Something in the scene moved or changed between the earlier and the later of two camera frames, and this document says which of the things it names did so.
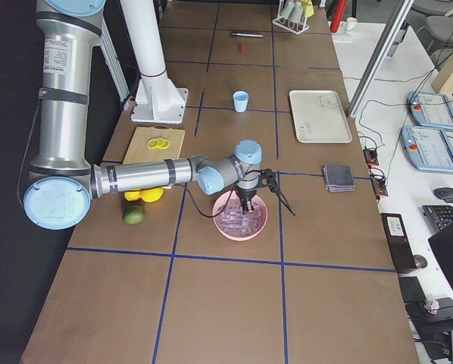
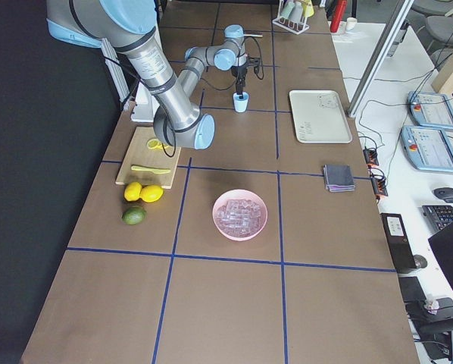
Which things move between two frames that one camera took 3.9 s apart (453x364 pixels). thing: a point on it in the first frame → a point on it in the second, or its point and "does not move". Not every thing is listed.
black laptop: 450,249 does not move
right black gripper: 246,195 → 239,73
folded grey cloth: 338,178 does not move
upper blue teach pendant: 433,111 does not move
